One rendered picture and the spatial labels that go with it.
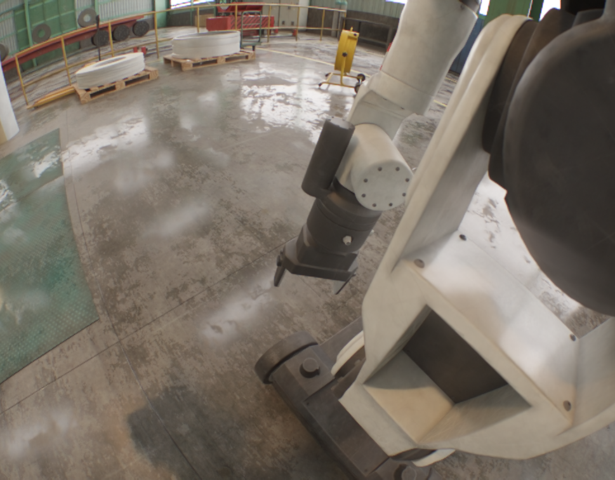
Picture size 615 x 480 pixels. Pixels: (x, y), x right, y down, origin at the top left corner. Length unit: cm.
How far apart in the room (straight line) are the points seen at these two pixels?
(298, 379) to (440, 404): 47
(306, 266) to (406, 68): 29
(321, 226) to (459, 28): 28
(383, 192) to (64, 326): 123
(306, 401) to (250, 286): 54
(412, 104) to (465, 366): 24
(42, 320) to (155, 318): 57
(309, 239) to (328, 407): 45
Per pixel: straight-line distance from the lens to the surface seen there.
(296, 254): 43
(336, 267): 43
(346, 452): 72
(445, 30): 30
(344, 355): 36
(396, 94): 30
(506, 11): 238
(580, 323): 183
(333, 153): 32
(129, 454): 101
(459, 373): 26
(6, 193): 274
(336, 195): 34
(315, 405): 73
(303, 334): 80
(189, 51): 509
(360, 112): 36
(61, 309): 136
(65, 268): 151
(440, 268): 17
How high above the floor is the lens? 90
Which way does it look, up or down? 45 degrees down
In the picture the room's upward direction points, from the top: 7 degrees clockwise
